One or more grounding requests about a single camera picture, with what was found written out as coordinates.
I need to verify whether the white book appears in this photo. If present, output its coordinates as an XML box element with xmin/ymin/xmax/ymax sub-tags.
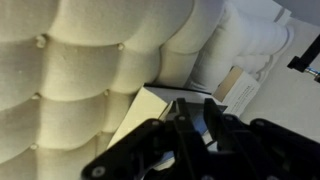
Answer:
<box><xmin>211</xmin><ymin>65</ymin><xmax>261</xmax><ymax>118</ymax></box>

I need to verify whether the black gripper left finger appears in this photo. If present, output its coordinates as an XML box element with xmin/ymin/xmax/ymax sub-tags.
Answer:
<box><xmin>80</xmin><ymin>97</ymin><xmax>208</xmax><ymax>180</ymax></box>

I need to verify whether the black book with blue cover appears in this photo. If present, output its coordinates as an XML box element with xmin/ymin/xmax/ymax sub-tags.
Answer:
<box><xmin>106</xmin><ymin>84</ymin><xmax>228</xmax><ymax>172</ymax></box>

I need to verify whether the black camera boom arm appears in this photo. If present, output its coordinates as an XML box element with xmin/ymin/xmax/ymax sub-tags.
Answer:
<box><xmin>286</xmin><ymin>33</ymin><xmax>320</xmax><ymax>84</ymax></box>

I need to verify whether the cream tufted mattress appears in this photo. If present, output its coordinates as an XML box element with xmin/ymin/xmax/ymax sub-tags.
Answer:
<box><xmin>0</xmin><ymin>0</ymin><xmax>296</xmax><ymax>180</ymax></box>

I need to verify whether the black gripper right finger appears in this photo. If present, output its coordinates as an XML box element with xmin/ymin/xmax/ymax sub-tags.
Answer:
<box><xmin>203</xmin><ymin>97</ymin><xmax>320</xmax><ymax>180</ymax></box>

